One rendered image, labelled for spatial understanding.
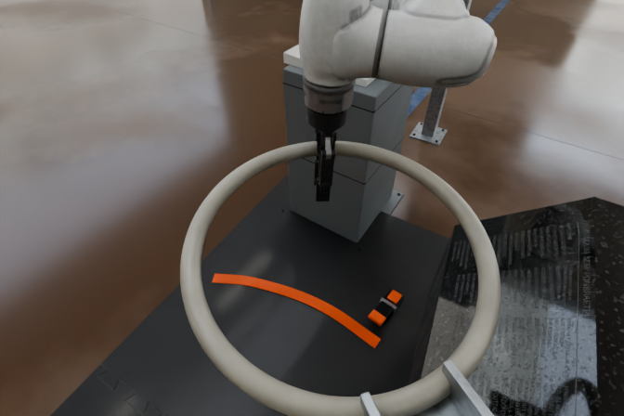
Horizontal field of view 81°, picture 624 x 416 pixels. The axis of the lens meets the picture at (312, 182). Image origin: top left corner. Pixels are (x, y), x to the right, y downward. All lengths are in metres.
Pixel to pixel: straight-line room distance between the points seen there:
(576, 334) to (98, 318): 1.61
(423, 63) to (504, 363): 0.53
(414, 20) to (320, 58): 0.14
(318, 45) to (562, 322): 0.62
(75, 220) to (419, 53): 1.98
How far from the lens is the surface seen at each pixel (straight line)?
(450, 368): 0.52
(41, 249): 2.21
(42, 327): 1.92
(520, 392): 0.75
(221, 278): 1.72
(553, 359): 0.77
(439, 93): 2.42
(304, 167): 1.67
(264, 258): 1.75
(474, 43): 0.59
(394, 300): 1.64
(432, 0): 0.61
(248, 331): 1.58
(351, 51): 0.57
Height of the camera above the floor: 1.42
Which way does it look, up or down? 42 degrees down
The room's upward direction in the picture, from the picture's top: straight up
